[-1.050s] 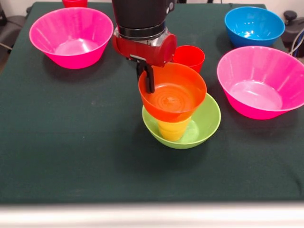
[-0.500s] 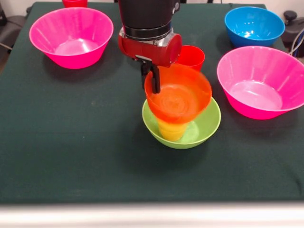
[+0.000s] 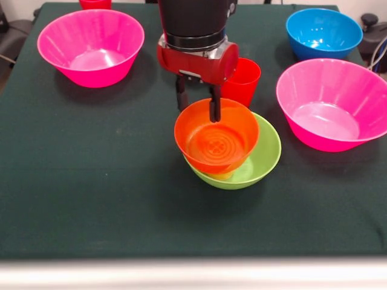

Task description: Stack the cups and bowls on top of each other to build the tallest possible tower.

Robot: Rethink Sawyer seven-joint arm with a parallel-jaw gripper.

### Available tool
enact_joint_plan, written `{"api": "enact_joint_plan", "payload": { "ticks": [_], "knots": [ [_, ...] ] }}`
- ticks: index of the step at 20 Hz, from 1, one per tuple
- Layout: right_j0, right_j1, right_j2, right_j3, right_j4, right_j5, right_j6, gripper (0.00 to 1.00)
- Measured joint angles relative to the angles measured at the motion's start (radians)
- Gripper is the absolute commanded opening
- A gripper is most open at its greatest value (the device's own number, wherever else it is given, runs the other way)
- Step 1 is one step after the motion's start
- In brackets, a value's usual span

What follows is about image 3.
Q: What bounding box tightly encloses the dark green tablecloth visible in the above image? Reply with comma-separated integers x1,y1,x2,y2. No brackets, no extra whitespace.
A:
0,2,387,260

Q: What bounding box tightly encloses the crimson cup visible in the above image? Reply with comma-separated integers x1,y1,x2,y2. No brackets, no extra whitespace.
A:
79,0,112,10

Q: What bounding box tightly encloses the blue bowl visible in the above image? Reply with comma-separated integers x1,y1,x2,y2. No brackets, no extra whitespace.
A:
285,8,363,61

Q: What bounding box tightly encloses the green bowl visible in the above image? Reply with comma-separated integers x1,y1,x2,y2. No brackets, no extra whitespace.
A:
183,112,282,190

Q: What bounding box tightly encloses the red cup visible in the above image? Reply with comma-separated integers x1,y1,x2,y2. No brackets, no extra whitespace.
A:
220,57,262,109

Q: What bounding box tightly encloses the black pedestal leg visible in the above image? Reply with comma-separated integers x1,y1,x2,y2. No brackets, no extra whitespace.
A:
360,13,387,57

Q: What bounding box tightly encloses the yellow cup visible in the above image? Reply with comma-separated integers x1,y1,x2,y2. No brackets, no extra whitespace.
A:
207,170,234,181

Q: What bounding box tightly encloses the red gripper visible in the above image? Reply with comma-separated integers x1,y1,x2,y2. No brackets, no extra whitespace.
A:
156,42,240,123

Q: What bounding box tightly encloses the large pink bowl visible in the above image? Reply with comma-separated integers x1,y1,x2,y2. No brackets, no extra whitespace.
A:
36,8,145,89
276,58,387,153

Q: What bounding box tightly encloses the orange bowl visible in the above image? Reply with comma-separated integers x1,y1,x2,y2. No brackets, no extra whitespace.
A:
174,98,260,175

